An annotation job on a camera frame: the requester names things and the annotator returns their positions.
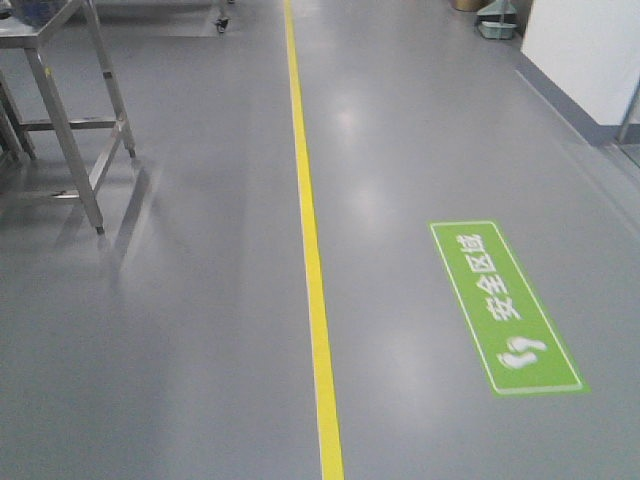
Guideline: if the green safety floor sign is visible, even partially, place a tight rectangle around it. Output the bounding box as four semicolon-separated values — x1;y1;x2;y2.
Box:
429;220;590;397

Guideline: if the stainless steel table stand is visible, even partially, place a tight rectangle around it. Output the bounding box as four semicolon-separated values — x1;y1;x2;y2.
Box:
1;1;136;235

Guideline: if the teal mop bucket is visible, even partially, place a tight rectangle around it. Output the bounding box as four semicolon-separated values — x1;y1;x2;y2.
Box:
475;0;517;40

